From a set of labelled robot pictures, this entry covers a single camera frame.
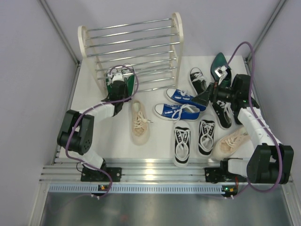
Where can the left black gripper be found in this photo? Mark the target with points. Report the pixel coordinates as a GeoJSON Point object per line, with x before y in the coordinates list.
{"type": "Point", "coordinates": [127, 97]}

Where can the aluminium mounting rail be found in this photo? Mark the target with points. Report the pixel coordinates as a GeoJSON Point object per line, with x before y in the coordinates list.
{"type": "Point", "coordinates": [149, 171]}

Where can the white metal shoe rack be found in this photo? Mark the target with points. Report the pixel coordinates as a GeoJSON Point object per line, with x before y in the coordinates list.
{"type": "Point", "coordinates": [153, 49]}

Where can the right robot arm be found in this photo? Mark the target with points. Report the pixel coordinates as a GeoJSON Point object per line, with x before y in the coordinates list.
{"type": "Point", "coordinates": [271, 161]}

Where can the black sneaker lower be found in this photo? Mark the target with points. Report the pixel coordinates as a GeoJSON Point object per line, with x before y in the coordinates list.
{"type": "Point", "coordinates": [223, 112]}

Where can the green sneaker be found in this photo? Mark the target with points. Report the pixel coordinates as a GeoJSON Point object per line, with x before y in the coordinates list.
{"type": "Point", "coordinates": [108, 80]}
{"type": "Point", "coordinates": [129, 77]}

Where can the teal heel shoe lower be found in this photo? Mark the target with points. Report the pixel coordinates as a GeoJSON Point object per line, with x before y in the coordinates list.
{"type": "Point", "coordinates": [252, 102]}

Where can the black sneaker upper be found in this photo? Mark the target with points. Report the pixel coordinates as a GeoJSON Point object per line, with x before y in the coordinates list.
{"type": "Point", "coordinates": [197, 80]}

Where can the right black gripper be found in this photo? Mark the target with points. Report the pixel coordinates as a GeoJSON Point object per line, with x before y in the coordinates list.
{"type": "Point", "coordinates": [204, 98]}

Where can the beige lace sneaker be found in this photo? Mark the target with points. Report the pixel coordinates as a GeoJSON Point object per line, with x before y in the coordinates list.
{"type": "Point", "coordinates": [140, 129]}
{"type": "Point", "coordinates": [229, 144]}

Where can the teal heel shoe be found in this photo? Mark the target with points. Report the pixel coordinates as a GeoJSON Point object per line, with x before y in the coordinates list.
{"type": "Point", "coordinates": [252, 102]}
{"type": "Point", "coordinates": [220, 61]}

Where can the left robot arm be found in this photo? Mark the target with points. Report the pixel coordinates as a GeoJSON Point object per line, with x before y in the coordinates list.
{"type": "Point", "coordinates": [77, 129]}

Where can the black white sneaker right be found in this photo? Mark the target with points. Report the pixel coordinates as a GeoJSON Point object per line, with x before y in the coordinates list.
{"type": "Point", "coordinates": [206, 132]}

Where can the perforated cable tray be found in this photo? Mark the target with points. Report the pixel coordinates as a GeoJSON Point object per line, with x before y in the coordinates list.
{"type": "Point", "coordinates": [138, 189]}

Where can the black white sneaker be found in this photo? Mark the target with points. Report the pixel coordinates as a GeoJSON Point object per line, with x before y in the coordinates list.
{"type": "Point", "coordinates": [181, 143]}
{"type": "Point", "coordinates": [206, 132]}

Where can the blue sneaker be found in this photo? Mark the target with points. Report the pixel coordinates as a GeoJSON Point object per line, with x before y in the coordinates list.
{"type": "Point", "coordinates": [171, 112]}
{"type": "Point", "coordinates": [182, 97]}

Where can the teal heel shoe upper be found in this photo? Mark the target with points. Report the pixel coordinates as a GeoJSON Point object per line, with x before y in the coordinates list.
{"type": "Point", "coordinates": [220, 61]}

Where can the black white sneaker left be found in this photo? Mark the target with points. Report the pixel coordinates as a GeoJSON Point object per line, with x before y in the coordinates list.
{"type": "Point", "coordinates": [181, 143]}

